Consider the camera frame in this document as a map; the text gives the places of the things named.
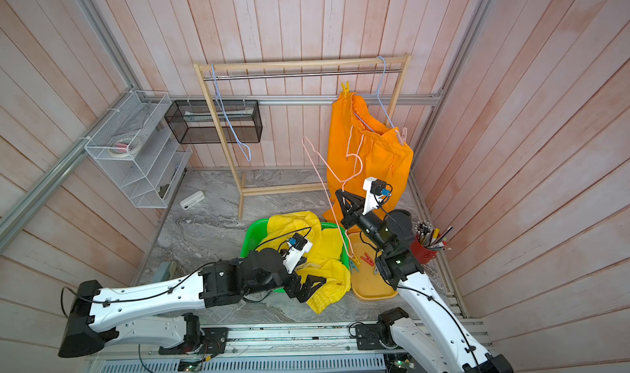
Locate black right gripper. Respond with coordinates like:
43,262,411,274
340,191,393,258

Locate yellow shorts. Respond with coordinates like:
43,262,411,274
262,211,350,314

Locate teal clothespin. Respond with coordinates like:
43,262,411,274
349,260,360,273

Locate red clothespin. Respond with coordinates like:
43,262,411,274
360,253,375,266

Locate orange shorts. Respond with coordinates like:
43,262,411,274
323,92,413,223

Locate pink wire hanger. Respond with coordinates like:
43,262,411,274
301,125,365,261

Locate pink clothespin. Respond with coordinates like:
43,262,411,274
398,128,408,145

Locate yellow clothespin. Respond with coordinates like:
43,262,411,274
341,82,350,97

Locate light blue wire hanger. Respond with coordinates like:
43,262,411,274
211,64,252,163

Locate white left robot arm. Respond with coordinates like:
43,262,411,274
58,233,326,358

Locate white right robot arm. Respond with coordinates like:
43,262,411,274
336,189,513,372

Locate wooden clothes rack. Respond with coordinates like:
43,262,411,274
193,54,411,219

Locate yellow plastic tray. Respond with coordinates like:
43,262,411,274
349,233,398,301

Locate green plastic basket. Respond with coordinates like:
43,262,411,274
241,220,349,293

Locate red pen cup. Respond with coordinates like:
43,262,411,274
411,221,454,265

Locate small white device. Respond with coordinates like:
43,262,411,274
180,191,205,210

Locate tape roll on shelf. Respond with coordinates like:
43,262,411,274
107,137,138,158

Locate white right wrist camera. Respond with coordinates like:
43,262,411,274
363,177,393,215

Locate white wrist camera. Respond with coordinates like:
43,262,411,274
363,177,393,215
282,233,313,274

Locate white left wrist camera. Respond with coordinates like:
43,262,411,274
282,233,313,274

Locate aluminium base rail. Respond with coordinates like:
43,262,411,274
83,318,498,373

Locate black mesh wall basket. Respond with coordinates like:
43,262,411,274
164,99,264,145

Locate white wire mesh shelf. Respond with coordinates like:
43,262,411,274
85,91,192,209

